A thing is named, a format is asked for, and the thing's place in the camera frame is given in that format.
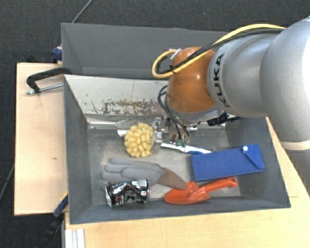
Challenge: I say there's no crushed shiny metal can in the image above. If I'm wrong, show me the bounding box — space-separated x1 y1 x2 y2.
104 178 151 208

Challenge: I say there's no black cylinder on white bracket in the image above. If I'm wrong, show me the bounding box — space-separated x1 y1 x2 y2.
207 113 242 127

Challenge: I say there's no pale wood flat board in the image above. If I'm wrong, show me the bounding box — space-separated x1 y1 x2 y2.
13 61 69 216

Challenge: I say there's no white and blue toothbrush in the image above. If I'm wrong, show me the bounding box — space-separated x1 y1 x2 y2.
160 142 213 155

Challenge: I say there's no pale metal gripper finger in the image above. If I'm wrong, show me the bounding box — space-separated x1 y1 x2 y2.
151 138 163 155
116 118 157 137

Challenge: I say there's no grey knitted glove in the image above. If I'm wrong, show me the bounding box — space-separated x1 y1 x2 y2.
101 157 165 186

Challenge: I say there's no brown pointed flat piece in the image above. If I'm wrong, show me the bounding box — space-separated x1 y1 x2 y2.
157 166 188 191

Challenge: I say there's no grey metal bin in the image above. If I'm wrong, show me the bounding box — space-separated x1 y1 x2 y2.
60 22 292 225

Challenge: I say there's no blue flat box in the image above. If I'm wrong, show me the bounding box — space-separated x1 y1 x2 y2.
190 143 266 183

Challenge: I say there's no orange toy shovel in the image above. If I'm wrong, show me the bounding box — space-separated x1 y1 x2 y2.
163 176 239 205

